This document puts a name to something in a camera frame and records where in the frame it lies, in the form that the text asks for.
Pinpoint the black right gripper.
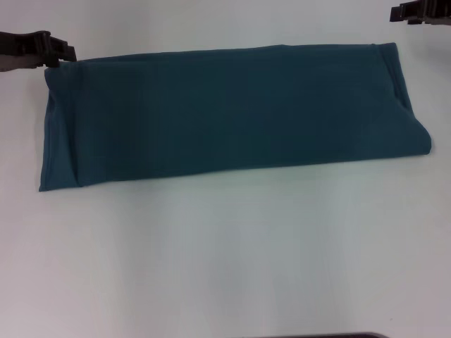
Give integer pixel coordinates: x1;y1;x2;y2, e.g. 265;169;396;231
389;0;451;26

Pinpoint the teal blue FREE print T-shirt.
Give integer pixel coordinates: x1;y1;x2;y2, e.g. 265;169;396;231
37;42;433;193

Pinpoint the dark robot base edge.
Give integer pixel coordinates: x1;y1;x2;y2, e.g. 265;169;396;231
311;332;388;338

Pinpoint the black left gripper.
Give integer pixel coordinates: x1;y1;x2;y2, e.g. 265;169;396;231
0;30;78;73

